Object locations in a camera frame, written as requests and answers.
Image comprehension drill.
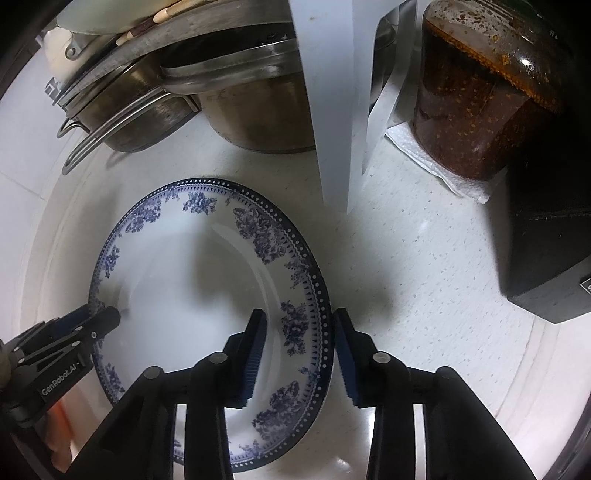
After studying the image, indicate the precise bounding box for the blue floral plate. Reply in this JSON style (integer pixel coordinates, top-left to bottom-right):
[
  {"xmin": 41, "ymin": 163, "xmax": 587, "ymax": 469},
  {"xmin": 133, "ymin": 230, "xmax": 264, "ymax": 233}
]
[{"xmin": 88, "ymin": 178, "xmax": 334, "ymax": 472}]

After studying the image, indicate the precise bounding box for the person's left hand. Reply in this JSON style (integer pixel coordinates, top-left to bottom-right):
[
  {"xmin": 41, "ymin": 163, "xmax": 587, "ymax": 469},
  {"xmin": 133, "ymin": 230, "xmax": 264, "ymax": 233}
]
[{"xmin": 43, "ymin": 400, "xmax": 73, "ymax": 455}]

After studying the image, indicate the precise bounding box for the steel pot upper left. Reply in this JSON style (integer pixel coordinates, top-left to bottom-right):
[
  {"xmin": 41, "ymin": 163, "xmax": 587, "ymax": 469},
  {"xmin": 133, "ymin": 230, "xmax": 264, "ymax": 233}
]
[{"xmin": 57, "ymin": 53, "xmax": 200, "ymax": 175}]

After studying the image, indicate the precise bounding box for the steel pot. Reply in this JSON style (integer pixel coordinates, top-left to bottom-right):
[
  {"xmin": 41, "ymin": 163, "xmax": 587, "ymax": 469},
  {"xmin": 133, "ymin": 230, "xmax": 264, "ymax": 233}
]
[
  {"xmin": 57, "ymin": 53, "xmax": 200, "ymax": 175},
  {"xmin": 159, "ymin": 22, "xmax": 315, "ymax": 154}
]

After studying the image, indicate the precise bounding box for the white paper towel under jar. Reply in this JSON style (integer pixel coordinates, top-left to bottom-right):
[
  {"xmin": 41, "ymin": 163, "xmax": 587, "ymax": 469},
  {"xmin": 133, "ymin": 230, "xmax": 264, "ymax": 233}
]
[{"xmin": 385, "ymin": 122, "xmax": 506, "ymax": 204}]

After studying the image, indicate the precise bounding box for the black knife block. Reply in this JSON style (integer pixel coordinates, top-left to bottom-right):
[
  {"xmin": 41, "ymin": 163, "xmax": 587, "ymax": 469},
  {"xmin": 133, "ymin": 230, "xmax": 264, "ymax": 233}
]
[{"xmin": 504, "ymin": 1, "xmax": 590, "ymax": 324}]

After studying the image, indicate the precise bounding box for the steel pot lower right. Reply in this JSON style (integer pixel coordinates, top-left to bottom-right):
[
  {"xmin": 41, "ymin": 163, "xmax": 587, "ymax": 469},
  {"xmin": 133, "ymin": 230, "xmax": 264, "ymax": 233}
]
[{"xmin": 159, "ymin": 22, "xmax": 315, "ymax": 154}]

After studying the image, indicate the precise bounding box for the cream ceramic teapot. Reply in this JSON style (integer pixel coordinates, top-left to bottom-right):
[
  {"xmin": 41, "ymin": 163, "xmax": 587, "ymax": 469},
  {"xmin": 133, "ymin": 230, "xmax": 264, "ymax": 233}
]
[{"xmin": 42, "ymin": 1, "xmax": 174, "ymax": 87}]

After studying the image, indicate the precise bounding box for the white pot rack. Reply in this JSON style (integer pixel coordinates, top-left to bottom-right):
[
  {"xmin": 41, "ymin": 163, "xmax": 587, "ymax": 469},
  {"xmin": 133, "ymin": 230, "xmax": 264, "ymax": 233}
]
[{"xmin": 38, "ymin": 0, "xmax": 419, "ymax": 214}]

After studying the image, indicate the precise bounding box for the glass jar of chili sauce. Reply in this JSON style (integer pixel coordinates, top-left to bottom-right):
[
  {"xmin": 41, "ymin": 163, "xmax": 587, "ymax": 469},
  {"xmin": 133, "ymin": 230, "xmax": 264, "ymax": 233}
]
[{"xmin": 412, "ymin": 1, "xmax": 561, "ymax": 181}]

